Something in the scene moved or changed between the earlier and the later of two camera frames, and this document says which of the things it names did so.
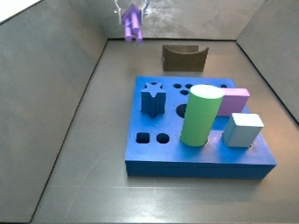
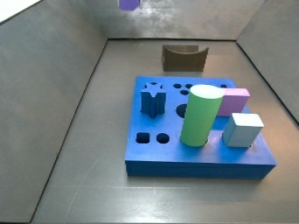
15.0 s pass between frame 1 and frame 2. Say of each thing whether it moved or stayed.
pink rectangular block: stayed
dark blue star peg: stayed
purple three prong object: moved
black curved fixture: stayed
